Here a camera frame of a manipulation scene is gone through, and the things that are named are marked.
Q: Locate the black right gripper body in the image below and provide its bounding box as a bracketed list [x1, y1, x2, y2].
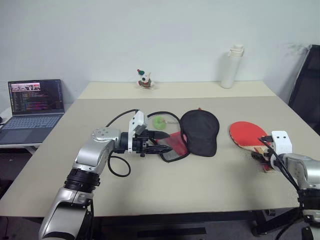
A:
[262, 147, 278, 172]

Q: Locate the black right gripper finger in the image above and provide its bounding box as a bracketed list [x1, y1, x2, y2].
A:
[250, 149, 266, 162]

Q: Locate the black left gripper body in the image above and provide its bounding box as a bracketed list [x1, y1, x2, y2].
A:
[131, 129, 156, 158]

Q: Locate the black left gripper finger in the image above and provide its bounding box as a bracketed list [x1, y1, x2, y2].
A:
[149, 129, 170, 140]
[147, 145, 174, 155]

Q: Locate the red table tennis paddle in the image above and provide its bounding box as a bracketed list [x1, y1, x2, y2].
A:
[228, 120, 275, 174]

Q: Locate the black paddle case red lining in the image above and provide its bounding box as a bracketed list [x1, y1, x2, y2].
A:
[159, 107, 221, 163]

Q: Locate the white dog figurine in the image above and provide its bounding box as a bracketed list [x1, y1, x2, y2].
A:
[135, 69, 156, 91]

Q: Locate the black office chair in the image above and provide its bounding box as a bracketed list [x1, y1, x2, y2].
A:
[287, 44, 320, 137]

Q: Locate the white water bottle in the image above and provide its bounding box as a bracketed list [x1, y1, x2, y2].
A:
[220, 44, 245, 89]

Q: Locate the open grey laptop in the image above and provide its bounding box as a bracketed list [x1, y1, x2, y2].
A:
[0, 79, 67, 146]

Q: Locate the green ball keychain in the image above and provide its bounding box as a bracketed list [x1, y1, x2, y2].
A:
[152, 115, 176, 130]

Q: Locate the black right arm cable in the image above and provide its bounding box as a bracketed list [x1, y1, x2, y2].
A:
[258, 135, 304, 208]

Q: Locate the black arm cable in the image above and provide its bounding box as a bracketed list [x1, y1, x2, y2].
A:
[105, 108, 140, 177]
[258, 135, 304, 208]

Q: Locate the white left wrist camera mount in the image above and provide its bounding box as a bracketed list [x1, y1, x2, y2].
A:
[127, 111, 147, 153]

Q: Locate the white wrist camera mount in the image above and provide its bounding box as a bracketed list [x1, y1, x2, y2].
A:
[270, 130, 294, 155]
[127, 111, 147, 153]

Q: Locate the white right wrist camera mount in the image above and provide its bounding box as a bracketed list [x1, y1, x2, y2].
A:
[270, 130, 294, 155]

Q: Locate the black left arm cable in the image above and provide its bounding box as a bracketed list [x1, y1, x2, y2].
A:
[105, 108, 140, 177]

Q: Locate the black table frame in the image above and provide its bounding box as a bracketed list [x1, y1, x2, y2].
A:
[86, 208, 305, 237]

